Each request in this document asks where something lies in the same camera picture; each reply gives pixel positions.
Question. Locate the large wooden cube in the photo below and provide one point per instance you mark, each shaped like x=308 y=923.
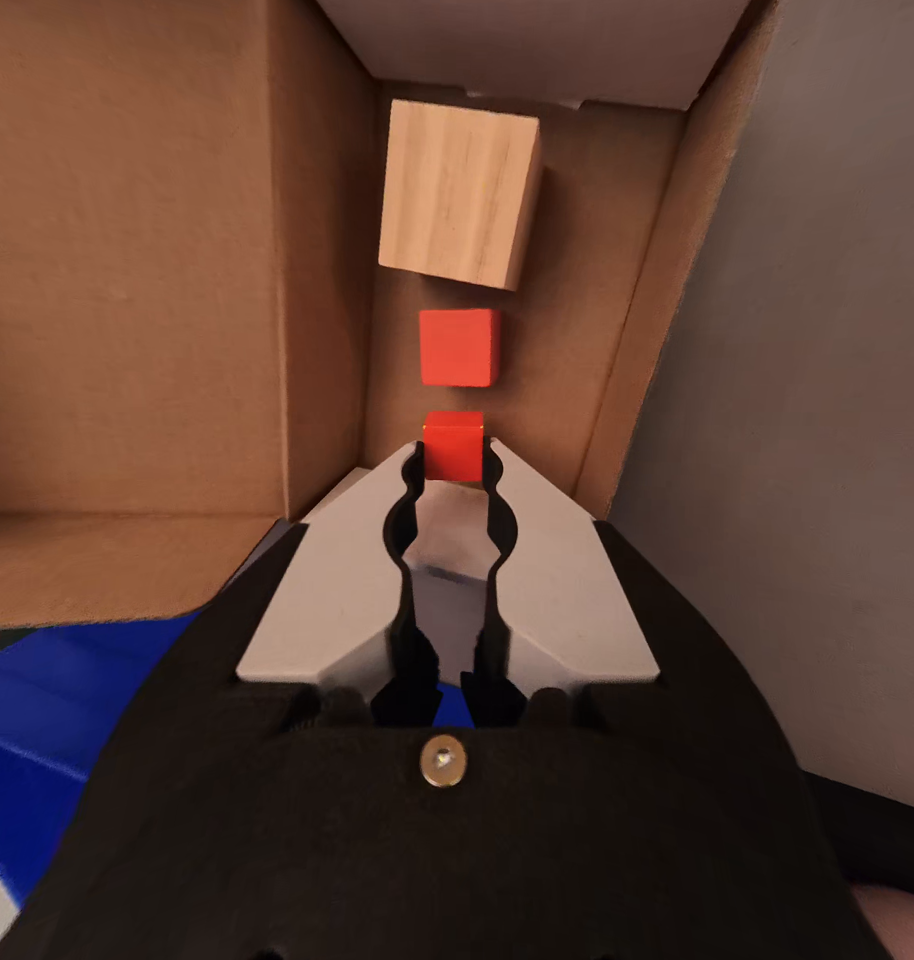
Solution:
x=457 y=195

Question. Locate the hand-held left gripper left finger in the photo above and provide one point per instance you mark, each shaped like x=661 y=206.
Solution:
x=329 y=600

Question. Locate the white cardboard box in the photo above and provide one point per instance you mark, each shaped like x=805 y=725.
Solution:
x=126 y=300

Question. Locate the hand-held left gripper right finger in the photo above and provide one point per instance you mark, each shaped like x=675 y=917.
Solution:
x=577 y=600

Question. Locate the person's right forearm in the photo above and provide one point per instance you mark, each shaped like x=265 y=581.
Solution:
x=903 y=930

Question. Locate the small red cube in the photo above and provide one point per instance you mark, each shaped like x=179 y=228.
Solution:
x=453 y=450
x=457 y=349

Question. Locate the black ribbed pad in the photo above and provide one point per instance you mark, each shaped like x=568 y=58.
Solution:
x=877 y=832

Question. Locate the blue plastic bin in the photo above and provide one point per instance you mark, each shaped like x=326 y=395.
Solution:
x=51 y=712

